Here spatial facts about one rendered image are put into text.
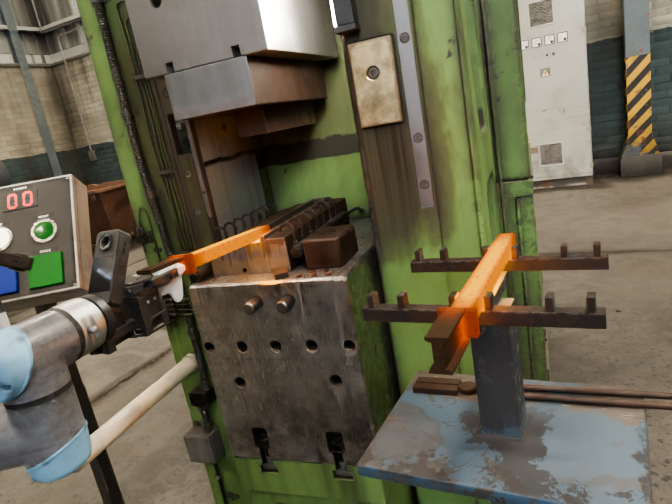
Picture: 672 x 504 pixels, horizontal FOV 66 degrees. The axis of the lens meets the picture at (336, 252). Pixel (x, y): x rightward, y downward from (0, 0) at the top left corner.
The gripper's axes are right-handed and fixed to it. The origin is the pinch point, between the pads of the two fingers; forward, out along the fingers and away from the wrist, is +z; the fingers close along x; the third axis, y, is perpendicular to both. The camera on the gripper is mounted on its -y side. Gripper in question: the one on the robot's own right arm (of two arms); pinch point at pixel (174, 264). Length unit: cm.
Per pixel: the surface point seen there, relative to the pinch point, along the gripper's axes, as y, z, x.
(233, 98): -27.1, 26.4, 3.2
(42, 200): -14, 19, -47
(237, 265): 8.0, 27.5, -5.6
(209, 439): 61, 38, -35
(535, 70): -43, 554, 69
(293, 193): -1, 75, -11
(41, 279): 2.6, 9.8, -44.1
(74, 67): -211, 688, -670
